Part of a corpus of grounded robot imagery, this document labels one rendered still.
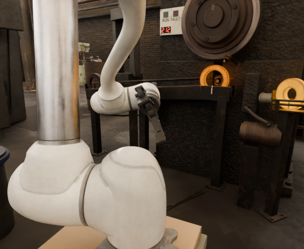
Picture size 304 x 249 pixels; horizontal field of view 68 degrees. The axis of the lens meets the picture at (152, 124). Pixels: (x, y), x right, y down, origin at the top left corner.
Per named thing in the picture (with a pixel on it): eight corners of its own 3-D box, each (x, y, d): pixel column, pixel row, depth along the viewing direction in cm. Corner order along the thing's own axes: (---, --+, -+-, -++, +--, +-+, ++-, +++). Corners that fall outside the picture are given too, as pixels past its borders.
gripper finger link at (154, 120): (145, 110, 80) (146, 112, 81) (155, 138, 75) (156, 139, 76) (155, 106, 80) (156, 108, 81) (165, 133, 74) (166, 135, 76)
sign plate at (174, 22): (161, 35, 172) (161, 10, 168) (193, 33, 159) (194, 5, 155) (159, 35, 171) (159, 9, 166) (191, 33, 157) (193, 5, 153)
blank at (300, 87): (280, 79, 119) (276, 79, 117) (311, 77, 105) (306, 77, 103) (279, 108, 121) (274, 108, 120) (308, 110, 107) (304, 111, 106)
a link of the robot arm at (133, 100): (162, 109, 93) (131, 114, 93) (159, 100, 108) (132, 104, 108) (159, 84, 89) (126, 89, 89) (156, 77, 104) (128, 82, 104)
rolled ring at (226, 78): (229, 64, 139) (230, 64, 142) (200, 64, 148) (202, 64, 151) (226, 95, 144) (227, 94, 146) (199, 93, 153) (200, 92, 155)
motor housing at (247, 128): (235, 195, 150) (244, 118, 136) (272, 206, 139) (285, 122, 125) (231, 205, 139) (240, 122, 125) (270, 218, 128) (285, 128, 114)
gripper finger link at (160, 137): (154, 134, 75) (155, 135, 75) (156, 143, 68) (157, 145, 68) (163, 130, 74) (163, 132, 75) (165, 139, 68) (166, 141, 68)
